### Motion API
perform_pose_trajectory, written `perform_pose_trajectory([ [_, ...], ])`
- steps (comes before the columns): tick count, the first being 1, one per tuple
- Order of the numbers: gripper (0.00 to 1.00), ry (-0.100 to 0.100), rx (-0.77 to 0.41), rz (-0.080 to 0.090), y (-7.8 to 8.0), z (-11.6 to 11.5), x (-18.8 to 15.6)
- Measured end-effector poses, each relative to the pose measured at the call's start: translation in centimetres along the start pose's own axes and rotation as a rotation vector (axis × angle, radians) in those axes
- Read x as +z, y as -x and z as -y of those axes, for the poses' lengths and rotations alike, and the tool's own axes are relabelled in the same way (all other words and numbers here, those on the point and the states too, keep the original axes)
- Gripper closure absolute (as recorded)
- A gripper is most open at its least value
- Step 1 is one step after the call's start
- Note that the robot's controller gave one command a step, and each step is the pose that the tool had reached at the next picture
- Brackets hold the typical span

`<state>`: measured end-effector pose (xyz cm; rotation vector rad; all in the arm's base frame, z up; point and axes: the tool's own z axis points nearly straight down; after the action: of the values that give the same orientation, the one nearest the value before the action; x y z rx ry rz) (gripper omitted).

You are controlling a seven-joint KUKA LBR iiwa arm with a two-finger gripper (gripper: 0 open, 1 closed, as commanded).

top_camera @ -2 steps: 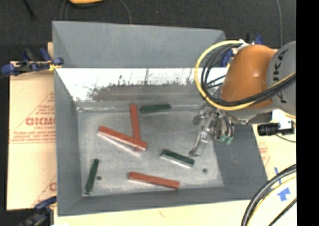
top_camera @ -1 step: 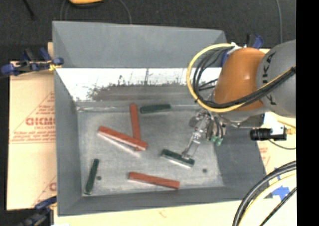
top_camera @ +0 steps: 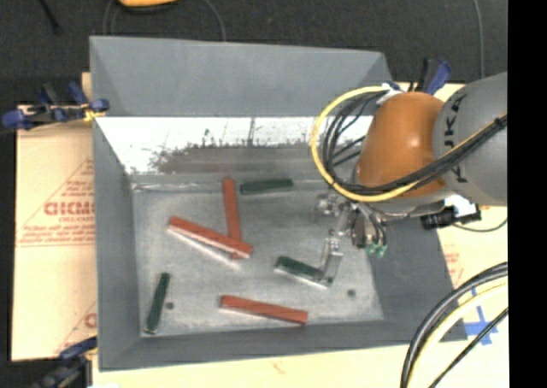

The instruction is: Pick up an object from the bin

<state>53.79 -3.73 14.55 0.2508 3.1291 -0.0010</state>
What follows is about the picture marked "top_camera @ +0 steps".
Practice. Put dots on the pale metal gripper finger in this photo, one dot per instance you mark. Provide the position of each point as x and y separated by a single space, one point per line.
332 260
327 204

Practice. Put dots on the dark green flat block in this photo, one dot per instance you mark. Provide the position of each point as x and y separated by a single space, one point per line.
266 186
297 268
157 303

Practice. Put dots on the red-brown flat block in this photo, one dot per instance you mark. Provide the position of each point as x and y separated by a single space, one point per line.
231 207
262 309
205 234

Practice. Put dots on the grey metal bin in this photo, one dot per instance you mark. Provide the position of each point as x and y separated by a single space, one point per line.
213 87

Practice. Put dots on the brown cardboard board, red print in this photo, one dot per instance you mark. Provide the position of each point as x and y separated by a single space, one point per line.
51 189

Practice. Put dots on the black cylinder on white bracket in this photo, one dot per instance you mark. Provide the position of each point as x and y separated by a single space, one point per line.
438 218

